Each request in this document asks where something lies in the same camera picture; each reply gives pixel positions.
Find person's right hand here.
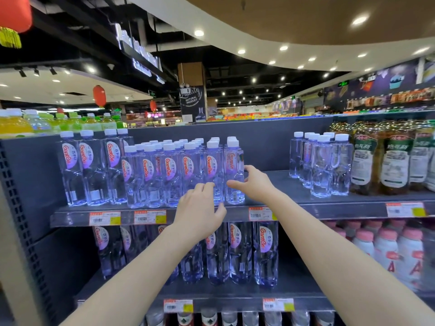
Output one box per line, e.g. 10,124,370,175
226,165,278,205

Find person's left hand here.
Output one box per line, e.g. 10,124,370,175
172,182,227,243

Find small clear water bottle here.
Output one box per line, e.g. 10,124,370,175
223,139,246,205

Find dark grey metal shelf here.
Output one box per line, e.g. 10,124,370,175
0,115,435,326

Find group of small water bottles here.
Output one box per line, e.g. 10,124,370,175
121,136,226,209

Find person's left forearm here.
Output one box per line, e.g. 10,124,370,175
61,224,201,326

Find person's right forearm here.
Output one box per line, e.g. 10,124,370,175
263,190,435,326

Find group of large water bottles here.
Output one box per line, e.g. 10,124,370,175
289,131,354,198
92,221,279,288

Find large clear water bottle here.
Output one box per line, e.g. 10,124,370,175
116,129,135,148
56,131,87,207
103,129,128,205
78,129,111,206

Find distant store displays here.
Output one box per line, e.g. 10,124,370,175
126,105,344,126

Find black chalkboard sign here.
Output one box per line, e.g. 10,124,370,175
179,85,207,123

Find row of red label bottles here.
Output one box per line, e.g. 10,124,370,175
146,308,335,326

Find brown square pillar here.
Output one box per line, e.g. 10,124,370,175
177,62,208,123

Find group of white pink bottles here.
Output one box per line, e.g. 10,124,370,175
323,219,435,292

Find medium red paper lantern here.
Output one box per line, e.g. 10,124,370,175
92,85,106,108

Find illuminated store sign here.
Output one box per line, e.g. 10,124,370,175
115,23,166,85

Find group of recessed ceiling lights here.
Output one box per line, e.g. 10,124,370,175
0,11,430,109

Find row of yellow green bottles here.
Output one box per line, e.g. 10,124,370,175
0,108,128,139

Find big red paper lantern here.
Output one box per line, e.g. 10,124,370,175
0,0,33,49

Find purple wall mural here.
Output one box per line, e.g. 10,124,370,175
323,57,435,102

